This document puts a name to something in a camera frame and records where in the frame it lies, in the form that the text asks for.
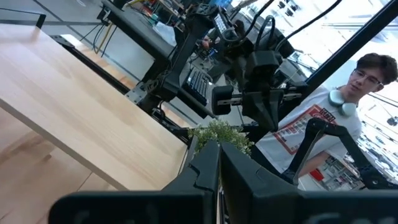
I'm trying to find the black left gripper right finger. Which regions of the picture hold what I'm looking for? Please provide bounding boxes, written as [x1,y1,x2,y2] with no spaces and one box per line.
[220,142,302,224]

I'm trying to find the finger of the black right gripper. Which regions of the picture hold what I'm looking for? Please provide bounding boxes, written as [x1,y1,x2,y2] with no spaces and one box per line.
[264,89,284,133]
[241,90,269,131]

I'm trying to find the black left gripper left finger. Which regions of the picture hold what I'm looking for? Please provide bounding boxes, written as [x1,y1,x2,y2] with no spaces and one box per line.
[161,139,221,224]

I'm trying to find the person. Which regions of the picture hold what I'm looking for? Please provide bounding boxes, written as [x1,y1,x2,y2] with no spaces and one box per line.
[251,52,398,184]

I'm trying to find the small green potted plant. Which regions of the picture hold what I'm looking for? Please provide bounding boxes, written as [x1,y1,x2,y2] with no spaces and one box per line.
[187,119,254,156]

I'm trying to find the backlit black keyboard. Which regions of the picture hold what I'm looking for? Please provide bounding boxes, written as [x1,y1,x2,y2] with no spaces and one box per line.
[182,68,214,107]

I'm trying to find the person's headphones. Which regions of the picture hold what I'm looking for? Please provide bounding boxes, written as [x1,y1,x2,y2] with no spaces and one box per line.
[328,89,358,118]

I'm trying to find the black pole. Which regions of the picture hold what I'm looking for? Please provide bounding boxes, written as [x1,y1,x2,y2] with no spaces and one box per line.
[306,0,398,93]

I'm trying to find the person's glasses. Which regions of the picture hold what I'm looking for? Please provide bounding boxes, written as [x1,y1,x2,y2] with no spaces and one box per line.
[352,68,384,88]

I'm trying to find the crumpled white sheet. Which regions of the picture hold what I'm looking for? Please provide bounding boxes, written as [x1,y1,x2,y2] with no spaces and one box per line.
[153,21,178,47]

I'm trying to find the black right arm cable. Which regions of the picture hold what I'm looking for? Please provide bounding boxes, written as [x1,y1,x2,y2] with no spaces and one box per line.
[254,0,343,52]

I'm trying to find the yellow cable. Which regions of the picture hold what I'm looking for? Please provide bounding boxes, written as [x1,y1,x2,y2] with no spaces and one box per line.
[95,22,114,55]

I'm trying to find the black floor cable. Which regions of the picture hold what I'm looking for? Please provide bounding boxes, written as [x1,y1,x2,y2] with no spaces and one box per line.
[79,23,118,58]

